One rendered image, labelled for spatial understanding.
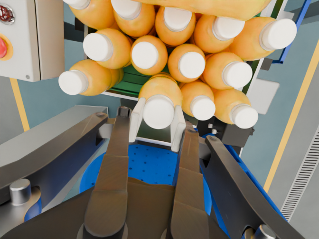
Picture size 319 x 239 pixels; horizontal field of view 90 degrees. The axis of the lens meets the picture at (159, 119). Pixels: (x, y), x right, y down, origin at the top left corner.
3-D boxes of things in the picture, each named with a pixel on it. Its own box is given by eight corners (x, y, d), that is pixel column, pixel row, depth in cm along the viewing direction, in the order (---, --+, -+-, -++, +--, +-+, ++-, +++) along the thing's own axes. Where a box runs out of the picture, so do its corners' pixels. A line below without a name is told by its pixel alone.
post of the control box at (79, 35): (129, 51, 128) (32, 32, 35) (129, 45, 127) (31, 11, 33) (134, 52, 128) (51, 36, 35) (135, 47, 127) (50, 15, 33)
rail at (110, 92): (90, 88, 44) (86, 90, 41) (91, 86, 43) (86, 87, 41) (231, 116, 45) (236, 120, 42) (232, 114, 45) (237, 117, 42)
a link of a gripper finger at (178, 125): (178, 123, 15) (186, 124, 15) (175, 104, 21) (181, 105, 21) (170, 151, 16) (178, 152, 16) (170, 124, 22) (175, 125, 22)
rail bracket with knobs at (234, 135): (203, 127, 52) (212, 142, 43) (210, 106, 50) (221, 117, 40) (232, 133, 53) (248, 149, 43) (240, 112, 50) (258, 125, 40)
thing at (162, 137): (141, 124, 50) (134, 145, 38) (142, 117, 49) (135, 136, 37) (172, 130, 50) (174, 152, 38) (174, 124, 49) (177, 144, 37)
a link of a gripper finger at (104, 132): (124, 143, 14) (89, 137, 13) (133, 122, 18) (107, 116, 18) (126, 128, 13) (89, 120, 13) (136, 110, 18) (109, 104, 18)
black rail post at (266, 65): (244, 68, 45) (259, 69, 38) (248, 56, 44) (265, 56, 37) (251, 69, 45) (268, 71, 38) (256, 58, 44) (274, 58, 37)
